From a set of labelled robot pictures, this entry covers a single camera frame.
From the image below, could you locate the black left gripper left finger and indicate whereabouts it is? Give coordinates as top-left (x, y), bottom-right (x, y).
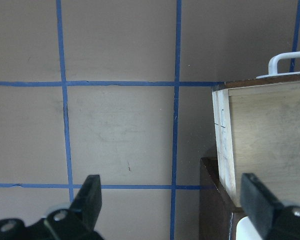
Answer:
top-left (45, 174), bottom-right (103, 240)

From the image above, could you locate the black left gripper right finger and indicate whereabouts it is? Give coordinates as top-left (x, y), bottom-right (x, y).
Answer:
top-left (240, 173), bottom-right (300, 240)

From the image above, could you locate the light wooden drawer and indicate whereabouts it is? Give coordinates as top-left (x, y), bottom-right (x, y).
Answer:
top-left (212, 51), bottom-right (300, 206)

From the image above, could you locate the white plastic tray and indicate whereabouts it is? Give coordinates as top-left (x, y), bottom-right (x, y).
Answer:
top-left (235, 216), bottom-right (262, 240)

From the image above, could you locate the dark brown wooden cabinet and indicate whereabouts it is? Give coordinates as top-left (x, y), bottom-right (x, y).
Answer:
top-left (199, 157), bottom-right (246, 240)

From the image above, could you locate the brown paper table cover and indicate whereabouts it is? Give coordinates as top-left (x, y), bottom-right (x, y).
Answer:
top-left (0, 0), bottom-right (300, 240)

